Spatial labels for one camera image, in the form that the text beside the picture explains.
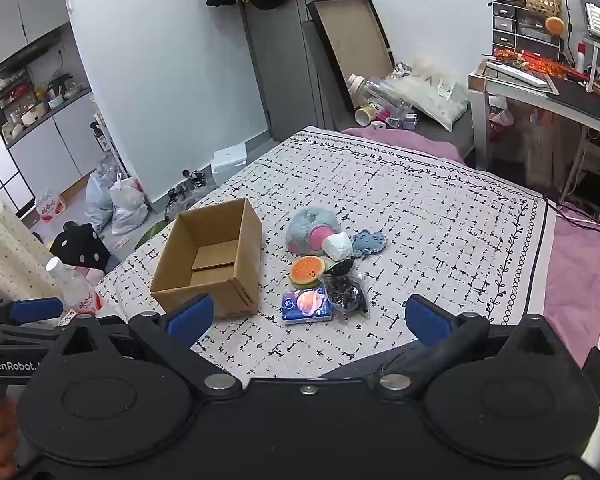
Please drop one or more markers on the white black patterned blanket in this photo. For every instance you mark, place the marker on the white black patterned blanket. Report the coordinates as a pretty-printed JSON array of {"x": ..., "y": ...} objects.
[{"x": 430, "y": 210}]

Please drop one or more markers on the grey-blue plastic bag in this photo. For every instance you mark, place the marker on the grey-blue plastic bag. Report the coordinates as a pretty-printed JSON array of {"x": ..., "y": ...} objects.
[{"x": 96, "y": 197}]

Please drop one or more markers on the paper cup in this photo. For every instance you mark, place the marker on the paper cup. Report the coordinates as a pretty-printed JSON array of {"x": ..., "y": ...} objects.
[{"x": 365, "y": 115}]

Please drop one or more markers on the grey door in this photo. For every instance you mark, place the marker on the grey door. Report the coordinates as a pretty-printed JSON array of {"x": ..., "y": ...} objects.
[{"x": 290, "y": 85}]

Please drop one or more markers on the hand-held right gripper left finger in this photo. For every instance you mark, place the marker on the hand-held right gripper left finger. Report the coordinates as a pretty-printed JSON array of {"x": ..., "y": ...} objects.
[{"x": 192, "y": 312}]

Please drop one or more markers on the white bottle with red cap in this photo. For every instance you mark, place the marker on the white bottle with red cap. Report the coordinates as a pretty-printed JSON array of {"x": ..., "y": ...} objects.
[{"x": 580, "y": 59}]

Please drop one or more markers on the pink bedsheet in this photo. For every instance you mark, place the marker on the pink bedsheet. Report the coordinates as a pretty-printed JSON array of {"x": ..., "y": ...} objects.
[{"x": 575, "y": 285}]

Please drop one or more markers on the blue octopus plush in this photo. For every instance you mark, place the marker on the blue octopus plush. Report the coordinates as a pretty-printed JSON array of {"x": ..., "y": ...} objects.
[{"x": 367, "y": 242}]

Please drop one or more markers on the plastic bottle with pink label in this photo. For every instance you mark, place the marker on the plastic bottle with pink label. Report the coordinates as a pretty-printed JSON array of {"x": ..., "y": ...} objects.
[{"x": 77, "y": 290}]

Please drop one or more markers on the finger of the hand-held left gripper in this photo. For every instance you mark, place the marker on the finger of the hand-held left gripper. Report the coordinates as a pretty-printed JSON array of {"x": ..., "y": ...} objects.
[{"x": 35, "y": 309}]

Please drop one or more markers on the shelf clutter of kitchenware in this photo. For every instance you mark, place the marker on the shelf clutter of kitchenware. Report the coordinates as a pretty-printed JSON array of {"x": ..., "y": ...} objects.
[{"x": 30, "y": 105}]

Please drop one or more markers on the beige tote bag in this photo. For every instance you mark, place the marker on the beige tote bag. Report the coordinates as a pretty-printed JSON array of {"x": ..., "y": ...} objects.
[{"x": 545, "y": 152}]

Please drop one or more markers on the white plastic bag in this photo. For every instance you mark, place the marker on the white plastic bag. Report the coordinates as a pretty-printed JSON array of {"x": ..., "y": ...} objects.
[{"x": 127, "y": 205}]

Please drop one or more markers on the clear bag of black items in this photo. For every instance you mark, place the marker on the clear bag of black items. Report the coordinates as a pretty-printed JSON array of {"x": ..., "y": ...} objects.
[{"x": 345, "y": 295}]

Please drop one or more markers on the black spray bottle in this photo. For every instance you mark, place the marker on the black spray bottle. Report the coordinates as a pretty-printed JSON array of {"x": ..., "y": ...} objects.
[{"x": 100, "y": 136}]

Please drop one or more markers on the white flat box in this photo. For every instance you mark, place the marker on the white flat box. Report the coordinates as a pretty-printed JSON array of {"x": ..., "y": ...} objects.
[{"x": 228, "y": 157}]

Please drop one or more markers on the white wall cabinet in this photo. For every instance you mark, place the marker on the white wall cabinet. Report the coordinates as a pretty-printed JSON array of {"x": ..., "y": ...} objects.
[{"x": 35, "y": 5}]

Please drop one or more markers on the black desk mat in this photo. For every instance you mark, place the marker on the black desk mat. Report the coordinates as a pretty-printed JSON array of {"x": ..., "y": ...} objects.
[{"x": 580, "y": 95}]

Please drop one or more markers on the red gold packet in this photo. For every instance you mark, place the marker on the red gold packet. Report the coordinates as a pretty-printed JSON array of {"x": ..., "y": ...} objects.
[{"x": 535, "y": 64}]

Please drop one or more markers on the black dotted bag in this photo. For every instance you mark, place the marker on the black dotted bag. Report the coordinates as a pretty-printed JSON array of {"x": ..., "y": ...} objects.
[{"x": 80, "y": 250}]

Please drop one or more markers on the blue tissue pack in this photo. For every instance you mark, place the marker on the blue tissue pack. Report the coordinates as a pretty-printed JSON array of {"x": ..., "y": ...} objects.
[{"x": 305, "y": 305}]

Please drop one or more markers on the cream dotted pillow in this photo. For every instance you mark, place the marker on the cream dotted pillow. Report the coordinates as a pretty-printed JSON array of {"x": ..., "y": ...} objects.
[{"x": 10, "y": 255}]

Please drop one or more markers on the pink snack packet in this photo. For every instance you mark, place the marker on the pink snack packet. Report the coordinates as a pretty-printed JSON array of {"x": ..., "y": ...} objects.
[{"x": 50, "y": 206}]

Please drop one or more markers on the brown cardboard box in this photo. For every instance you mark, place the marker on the brown cardboard box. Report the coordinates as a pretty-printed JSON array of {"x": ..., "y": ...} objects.
[{"x": 230, "y": 240}]

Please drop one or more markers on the white desk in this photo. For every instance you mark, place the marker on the white desk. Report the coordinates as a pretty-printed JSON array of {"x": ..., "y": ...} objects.
[{"x": 480, "y": 110}]

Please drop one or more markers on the grey drawer organizer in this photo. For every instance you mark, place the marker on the grey drawer organizer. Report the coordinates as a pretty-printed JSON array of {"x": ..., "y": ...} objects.
[{"x": 505, "y": 25}]

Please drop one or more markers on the white filling bag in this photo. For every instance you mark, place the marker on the white filling bag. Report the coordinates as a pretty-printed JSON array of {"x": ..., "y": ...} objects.
[{"x": 440, "y": 100}]

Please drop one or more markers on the large clear plastic bottle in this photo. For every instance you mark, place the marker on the large clear plastic bottle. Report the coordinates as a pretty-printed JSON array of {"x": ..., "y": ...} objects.
[{"x": 380, "y": 92}]

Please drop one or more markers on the black soft pouch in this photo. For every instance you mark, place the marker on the black soft pouch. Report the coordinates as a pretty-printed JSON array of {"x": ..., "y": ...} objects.
[{"x": 340, "y": 266}]

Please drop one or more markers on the fluffy blue pink plush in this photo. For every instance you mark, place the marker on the fluffy blue pink plush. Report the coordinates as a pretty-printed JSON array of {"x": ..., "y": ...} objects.
[{"x": 305, "y": 227}]

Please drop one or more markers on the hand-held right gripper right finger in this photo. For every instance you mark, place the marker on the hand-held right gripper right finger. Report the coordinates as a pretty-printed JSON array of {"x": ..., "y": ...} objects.
[{"x": 427, "y": 317}]

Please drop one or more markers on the wicker basket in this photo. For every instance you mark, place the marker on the wicker basket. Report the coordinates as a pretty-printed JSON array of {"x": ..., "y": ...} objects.
[{"x": 542, "y": 2}]

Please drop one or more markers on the orange plush toy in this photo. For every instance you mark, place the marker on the orange plush toy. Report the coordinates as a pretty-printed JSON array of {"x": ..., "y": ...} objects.
[{"x": 555, "y": 26}]

